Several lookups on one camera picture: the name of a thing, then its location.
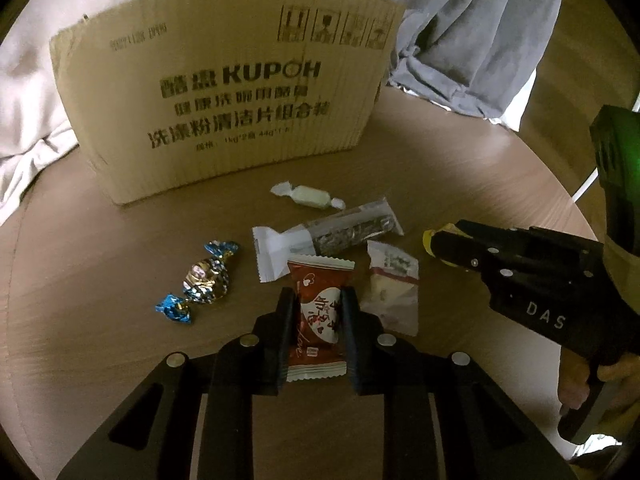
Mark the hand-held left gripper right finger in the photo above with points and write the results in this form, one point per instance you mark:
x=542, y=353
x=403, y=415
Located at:
x=350, y=330

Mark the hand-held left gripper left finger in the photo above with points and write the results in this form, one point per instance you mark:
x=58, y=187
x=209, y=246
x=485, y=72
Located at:
x=287, y=325

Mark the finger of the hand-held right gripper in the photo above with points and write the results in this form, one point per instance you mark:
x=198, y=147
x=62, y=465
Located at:
x=480, y=235
x=457, y=254

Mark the yellow snack packet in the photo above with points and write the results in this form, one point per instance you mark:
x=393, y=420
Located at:
x=427, y=241

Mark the small clear snack packet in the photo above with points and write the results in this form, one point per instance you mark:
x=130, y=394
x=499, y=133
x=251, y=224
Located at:
x=392, y=295

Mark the red candy packet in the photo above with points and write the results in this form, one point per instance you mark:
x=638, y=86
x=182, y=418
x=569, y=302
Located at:
x=320, y=280

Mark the blue gold foil candy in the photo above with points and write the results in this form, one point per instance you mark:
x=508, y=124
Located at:
x=205, y=280

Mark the long white snack bar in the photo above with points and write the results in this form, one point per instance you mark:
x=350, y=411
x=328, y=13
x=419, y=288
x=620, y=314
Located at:
x=340, y=232

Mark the white candy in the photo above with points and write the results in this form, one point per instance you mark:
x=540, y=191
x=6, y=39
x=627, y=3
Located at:
x=307, y=195

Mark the brown cardboard box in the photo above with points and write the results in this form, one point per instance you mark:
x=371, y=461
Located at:
x=225, y=135

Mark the person's right hand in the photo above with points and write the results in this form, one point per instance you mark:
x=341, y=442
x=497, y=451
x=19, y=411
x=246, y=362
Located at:
x=572, y=382

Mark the white curtain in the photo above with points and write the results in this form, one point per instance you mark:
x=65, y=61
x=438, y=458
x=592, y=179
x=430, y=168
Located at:
x=517, y=110

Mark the grey curtain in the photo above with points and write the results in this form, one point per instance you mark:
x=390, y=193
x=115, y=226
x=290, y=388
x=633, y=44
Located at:
x=475, y=35

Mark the beige curtain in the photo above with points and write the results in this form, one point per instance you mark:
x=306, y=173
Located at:
x=30, y=110

